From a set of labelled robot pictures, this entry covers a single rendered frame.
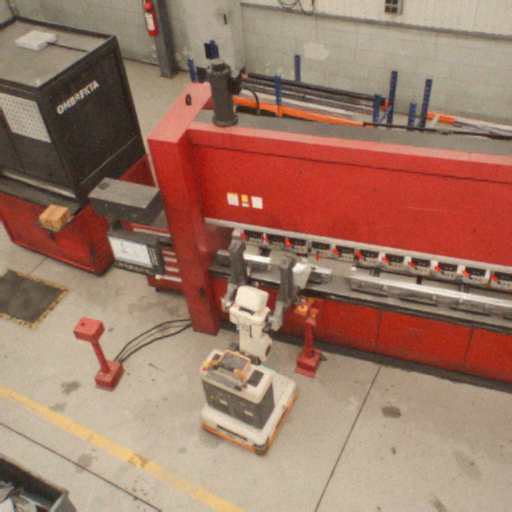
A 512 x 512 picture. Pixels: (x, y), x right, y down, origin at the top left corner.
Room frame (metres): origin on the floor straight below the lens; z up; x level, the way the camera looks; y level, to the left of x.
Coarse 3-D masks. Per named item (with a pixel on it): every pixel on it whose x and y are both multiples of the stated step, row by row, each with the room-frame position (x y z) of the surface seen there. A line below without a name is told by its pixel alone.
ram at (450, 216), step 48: (192, 144) 3.91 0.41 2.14; (240, 192) 3.76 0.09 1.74; (288, 192) 3.61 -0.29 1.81; (336, 192) 3.46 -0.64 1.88; (384, 192) 3.33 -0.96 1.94; (432, 192) 3.20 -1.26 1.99; (480, 192) 3.08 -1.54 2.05; (384, 240) 3.31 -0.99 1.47; (432, 240) 3.18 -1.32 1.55; (480, 240) 3.05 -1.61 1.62
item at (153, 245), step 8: (112, 232) 3.60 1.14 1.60; (120, 232) 3.60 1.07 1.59; (128, 232) 3.61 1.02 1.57; (128, 240) 3.50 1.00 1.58; (136, 240) 3.48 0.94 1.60; (144, 240) 3.46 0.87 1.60; (152, 240) 3.45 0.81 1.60; (112, 248) 3.59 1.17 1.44; (152, 248) 3.41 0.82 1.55; (160, 248) 3.49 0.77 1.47; (152, 256) 3.42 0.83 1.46; (160, 256) 3.42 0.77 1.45; (120, 264) 3.57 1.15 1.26; (128, 264) 3.54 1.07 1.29; (136, 264) 3.50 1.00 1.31; (152, 264) 3.43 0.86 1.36; (160, 264) 3.40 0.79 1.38; (152, 272) 3.44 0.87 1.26; (160, 272) 3.41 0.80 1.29
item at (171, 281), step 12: (132, 228) 4.39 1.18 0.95; (144, 228) 4.33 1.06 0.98; (156, 228) 4.30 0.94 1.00; (168, 252) 4.24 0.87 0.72; (168, 264) 4.28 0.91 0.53; (168, 276) 4.28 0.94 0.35; (180, 276) 4.24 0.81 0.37; (156, 288) 4.37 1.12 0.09; (168, 288) 4.31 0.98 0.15; (180, 288) 4.25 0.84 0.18
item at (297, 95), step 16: (256, 80) 6.13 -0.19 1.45; (272, 80) 6.07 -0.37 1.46; (288, 80) 5.99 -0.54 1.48; (240, 96) 5.87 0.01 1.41; (272, 96) 5.72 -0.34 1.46; (288, 96) 5.71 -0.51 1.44; (304, 96) 5.67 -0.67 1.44; (320, 96) 5.59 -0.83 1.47; (336, 96) 5.60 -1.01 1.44; (352, 96) 5.56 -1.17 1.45; (368, 96) 5.48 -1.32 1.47; (320, 112) 5.35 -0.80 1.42; (336, 112) 5.26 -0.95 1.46; (352, 112) 5.21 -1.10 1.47; (368, 112) 5.24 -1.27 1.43
